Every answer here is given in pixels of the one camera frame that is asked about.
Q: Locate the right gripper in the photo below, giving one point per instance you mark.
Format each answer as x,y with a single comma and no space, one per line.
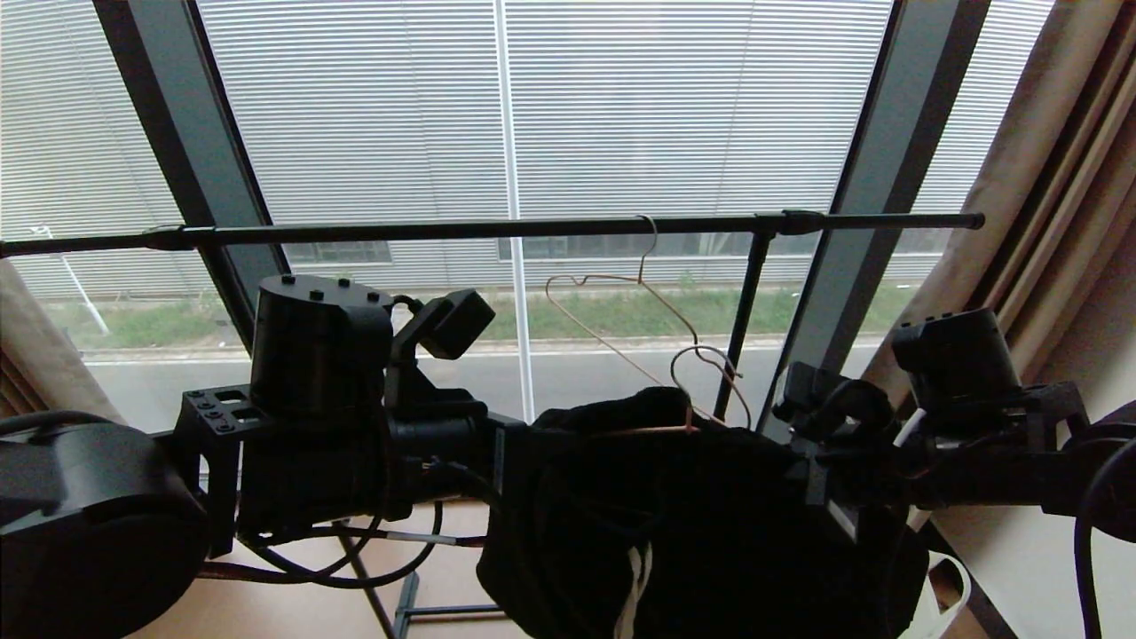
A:
870,479

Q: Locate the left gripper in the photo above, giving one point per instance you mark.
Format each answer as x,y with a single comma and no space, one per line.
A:
444,461

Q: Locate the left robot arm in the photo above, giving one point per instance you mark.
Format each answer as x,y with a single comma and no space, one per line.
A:
89,532

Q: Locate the black garment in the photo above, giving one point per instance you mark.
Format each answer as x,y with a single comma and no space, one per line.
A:
710,532

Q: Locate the white laundry basket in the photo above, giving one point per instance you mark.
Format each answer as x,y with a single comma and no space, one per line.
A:
945,590

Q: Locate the pink clothes hanger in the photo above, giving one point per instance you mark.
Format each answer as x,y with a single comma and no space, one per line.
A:
688,417
661,302

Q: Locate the window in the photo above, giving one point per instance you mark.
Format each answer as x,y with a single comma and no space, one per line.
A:
186,133

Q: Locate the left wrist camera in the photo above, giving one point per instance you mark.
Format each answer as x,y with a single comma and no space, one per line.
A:
453,324

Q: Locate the black clothes rack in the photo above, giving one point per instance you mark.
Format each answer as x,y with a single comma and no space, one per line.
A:
444,231

